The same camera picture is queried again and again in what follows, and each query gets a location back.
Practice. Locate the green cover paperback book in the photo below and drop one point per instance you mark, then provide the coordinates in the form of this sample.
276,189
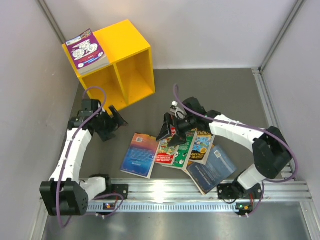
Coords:
183,153

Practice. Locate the aluminium mounting rail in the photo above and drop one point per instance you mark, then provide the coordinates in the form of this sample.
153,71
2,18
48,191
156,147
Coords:
162,191

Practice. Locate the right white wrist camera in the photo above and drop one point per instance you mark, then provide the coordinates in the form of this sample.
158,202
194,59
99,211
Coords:
176,111

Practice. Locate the yellow blue 169-storey treehouse book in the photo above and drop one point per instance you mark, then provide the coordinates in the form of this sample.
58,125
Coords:
201,147

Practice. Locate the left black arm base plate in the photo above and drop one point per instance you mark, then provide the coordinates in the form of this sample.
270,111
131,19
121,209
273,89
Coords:
121,189

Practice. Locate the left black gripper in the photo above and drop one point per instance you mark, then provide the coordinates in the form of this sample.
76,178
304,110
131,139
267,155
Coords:
114,123

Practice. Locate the red 13-storey treehouse book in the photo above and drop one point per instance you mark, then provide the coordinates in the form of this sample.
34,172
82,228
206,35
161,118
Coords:
165,154

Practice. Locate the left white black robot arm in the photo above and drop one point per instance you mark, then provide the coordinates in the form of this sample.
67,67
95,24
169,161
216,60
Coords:
64,194

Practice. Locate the yellow wooden cubby shelf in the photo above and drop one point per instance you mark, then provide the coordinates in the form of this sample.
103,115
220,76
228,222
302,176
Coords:
129,76

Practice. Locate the blue orange gradient cover book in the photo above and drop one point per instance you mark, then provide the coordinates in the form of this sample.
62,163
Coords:
141,155

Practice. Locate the perforated metal cable tray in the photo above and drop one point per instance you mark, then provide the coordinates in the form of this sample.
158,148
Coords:
150,207

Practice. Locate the purple cover paperback book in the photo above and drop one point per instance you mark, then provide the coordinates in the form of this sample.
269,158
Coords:
87,53

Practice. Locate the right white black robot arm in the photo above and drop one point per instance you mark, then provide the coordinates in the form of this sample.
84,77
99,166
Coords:
271,153

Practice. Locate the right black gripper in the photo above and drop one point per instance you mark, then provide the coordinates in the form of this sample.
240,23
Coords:
179,138

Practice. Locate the dark blue nineteen eighty-four book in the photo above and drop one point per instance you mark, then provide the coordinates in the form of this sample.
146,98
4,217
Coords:
208,176

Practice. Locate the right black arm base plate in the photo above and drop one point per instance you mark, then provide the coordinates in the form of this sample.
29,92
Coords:
232,191

